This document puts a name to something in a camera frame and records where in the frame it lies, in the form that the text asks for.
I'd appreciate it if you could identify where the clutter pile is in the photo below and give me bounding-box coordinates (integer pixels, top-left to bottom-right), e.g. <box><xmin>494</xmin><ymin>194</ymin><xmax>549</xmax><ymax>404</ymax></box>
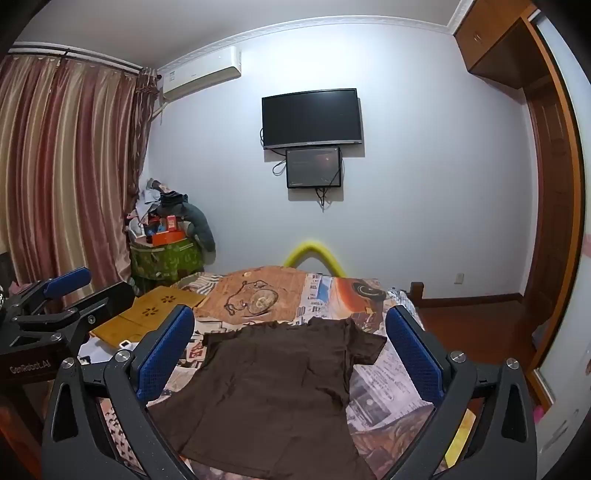
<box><xmin>124</xmin><ymin>178</ymin><xmax>190</xmax><ymax>241</ymax></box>

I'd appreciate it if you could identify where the bamboo lap desk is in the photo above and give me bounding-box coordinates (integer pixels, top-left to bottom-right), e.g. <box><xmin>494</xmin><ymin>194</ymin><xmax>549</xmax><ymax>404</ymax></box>
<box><xmin>90</xmin><ymin>285</ymin><xmax>208</xmax><ymax>347</ymax></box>

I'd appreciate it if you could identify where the bed with newspaper-print sheet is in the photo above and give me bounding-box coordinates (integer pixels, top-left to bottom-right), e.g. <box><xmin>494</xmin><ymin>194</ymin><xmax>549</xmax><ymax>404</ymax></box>
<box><xmin>78</xmin><ymin>265</ymin><xmax>476</xmax><ymax>480</ymax></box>

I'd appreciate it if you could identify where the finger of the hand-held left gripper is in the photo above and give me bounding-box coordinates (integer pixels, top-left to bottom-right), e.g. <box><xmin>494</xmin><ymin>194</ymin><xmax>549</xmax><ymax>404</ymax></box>
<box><xmin>9</xmin><ymin>268</ymin><xmax>92</xmax><ymax>319</ymax></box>
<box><xmin>9</xmin><ymin>282</ymin><xmax>137</xmax><ymax>344</ymax></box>

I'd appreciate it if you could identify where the curtain rod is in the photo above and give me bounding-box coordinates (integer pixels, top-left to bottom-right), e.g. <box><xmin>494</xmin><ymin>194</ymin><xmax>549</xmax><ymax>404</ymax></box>
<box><xmin>9</xmin><ymin>44</ymin><xmax>144</xmax><ymax>72</ymax></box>

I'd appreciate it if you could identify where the brown t-shirt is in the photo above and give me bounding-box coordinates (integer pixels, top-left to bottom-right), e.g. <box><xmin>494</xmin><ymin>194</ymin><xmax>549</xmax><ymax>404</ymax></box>
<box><xmin>147</xmin><ymin>318</ymin><xmax>387</xmax><ymax>480</ymax></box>

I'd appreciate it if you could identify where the yellow foam tube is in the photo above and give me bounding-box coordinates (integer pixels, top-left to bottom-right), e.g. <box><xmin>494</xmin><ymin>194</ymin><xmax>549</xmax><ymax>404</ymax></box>
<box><xmin>283</xmin><ymin>239</ymin><xmax>345</xmax><ymax>279</ymax></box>

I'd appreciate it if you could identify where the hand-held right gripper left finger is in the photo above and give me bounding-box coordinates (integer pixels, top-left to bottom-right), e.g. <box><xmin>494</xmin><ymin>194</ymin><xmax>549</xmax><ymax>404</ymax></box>
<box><xmin>41</xmin><ymin>305</ymin><xmax>199</xmax><ymax>480</ymax></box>

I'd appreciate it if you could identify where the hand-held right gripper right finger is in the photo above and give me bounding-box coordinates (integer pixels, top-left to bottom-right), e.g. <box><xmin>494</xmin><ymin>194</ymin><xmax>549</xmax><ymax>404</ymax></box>
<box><xmin>385</xmin><ymin>305</ymin><xmax>539</xmax><ymax>480</ymax></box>

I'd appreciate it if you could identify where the white air conditioner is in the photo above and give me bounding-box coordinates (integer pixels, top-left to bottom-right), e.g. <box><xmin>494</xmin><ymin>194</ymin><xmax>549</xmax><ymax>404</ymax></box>
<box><xmin>159</xmin><ymin>46</ymin><xmax>242</xmax><ymax>101</ymax></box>

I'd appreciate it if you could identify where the wooden overhead cabinet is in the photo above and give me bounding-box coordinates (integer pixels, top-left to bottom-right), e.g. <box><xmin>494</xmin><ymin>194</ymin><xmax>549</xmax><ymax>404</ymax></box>
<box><xmin>452</xmin><ymin>0</ymin><xmax>539</xmax><ymax>88</ymax></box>

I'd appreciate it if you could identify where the small black wall monitor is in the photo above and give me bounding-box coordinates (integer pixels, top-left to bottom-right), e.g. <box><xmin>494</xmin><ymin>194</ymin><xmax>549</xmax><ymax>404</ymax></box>
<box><xmin>285</xmin><ymin>146</ymin><xmax>343</xmax><ymax>189</ymax></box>

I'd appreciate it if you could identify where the dark wooden bed post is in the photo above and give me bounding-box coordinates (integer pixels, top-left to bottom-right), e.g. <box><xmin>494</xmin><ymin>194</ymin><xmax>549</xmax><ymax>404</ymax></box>
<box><xmin>409</xmin><ymin>281</ymin><xmax>426</xmax><ymax>324</ymax></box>

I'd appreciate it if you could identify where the grey padded garment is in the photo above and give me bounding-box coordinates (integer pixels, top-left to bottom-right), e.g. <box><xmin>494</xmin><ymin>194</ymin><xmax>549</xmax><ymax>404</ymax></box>
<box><xmin>178</xmin><ymin>200</ymin><xmax>216</xmax><ymax>254</ymax></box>

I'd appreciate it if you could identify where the large black wall television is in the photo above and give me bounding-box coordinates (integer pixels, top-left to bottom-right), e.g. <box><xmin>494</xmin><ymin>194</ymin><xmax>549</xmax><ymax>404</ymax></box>
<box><xmin>261</xmin><ymin>88</ymin><xmax>364</xmax><ymax>151</ymax></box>

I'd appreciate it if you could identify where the orange box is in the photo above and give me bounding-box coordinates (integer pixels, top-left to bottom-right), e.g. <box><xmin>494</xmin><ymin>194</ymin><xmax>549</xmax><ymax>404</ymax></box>
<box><xmin>151</xmin><ymin>229</ymin><xmax>185</xmax><ymax>247</ymax></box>

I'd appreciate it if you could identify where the striped pink curtain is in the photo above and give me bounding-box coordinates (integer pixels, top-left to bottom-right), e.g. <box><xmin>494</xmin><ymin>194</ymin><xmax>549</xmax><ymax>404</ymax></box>
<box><xmin>0</xmin><ymin>53</ymin><xmax>160</xmax><ymax>301</ymax></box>

